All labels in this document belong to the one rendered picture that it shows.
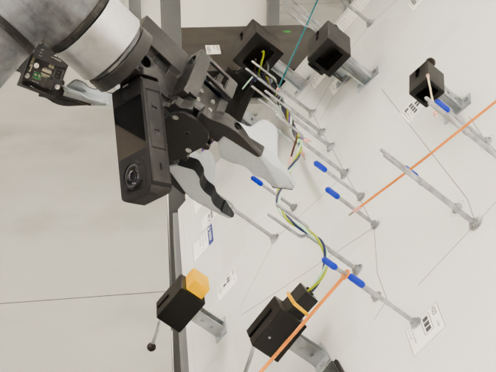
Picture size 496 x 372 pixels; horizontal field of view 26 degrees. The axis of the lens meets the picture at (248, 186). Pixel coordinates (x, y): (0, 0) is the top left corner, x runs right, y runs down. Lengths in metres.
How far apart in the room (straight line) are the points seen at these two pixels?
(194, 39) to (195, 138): 1.40
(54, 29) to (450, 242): 0.52
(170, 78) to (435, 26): 0.71
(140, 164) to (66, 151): 3.96
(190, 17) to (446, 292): 3.25
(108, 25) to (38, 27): 0.06
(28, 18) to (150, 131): 0.15
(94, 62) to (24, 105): 4.60
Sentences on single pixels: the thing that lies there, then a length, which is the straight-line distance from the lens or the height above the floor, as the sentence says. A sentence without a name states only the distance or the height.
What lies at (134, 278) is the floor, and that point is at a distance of 3.77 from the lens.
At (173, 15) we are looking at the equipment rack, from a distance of 2.08.
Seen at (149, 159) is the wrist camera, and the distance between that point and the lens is 0.96.
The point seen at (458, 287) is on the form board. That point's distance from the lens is 1.17.
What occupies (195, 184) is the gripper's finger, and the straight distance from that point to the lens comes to 1.06.
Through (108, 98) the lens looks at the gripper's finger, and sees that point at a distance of 1.50.
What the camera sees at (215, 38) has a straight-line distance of 2.41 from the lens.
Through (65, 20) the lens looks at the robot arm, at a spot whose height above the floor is 1.52.
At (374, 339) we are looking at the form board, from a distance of 1.24.
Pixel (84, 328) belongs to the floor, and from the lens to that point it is 3.49.
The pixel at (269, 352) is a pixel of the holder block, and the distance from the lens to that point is 1.27.
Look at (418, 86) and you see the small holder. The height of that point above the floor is 1.34.
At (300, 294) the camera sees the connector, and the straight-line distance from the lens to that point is 1.27.
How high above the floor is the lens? 1.76
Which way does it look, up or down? 23 degrees down
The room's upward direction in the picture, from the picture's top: straight up
